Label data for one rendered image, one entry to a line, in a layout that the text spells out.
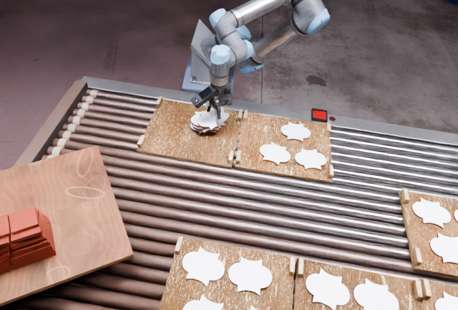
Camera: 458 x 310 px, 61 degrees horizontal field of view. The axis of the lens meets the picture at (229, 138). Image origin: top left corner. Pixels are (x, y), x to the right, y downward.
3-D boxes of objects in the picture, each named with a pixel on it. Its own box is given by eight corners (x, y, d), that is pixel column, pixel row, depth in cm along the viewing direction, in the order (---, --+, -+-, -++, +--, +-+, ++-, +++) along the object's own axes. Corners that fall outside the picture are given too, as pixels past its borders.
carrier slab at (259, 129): (243, 114, 189) (244, 112, 188) (328, 127, 187) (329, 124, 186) (234, 168, 164) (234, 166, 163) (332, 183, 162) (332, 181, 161)
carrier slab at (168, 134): (160, 101, 191) (159, 98, 190) (242, 114, 189) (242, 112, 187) (136, 152, 167) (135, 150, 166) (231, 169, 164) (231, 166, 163)
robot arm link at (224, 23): (308, -37, 164) (210, 10, 150) (320, -14, 164) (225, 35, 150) (296, -23, 175) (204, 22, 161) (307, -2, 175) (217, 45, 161)
